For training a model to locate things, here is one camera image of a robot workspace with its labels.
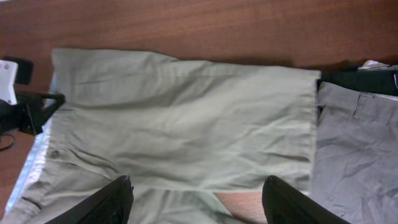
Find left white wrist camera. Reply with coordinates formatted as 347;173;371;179
0;60;18;105

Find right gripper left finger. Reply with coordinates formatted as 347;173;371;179
46;175;134;224

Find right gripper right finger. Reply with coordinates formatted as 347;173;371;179
262;175;349;224

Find black garment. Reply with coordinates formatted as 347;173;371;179
317;67;397;96

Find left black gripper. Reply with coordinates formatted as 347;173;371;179
1;56;65;135

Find white cloth piece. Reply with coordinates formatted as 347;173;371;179
358;60;389;70

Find grey shorts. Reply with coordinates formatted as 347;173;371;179
311;82;397;223

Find left black cable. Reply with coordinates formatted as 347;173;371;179
0;133;17;152

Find khaki green shorts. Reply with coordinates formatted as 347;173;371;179
3;49;320;223

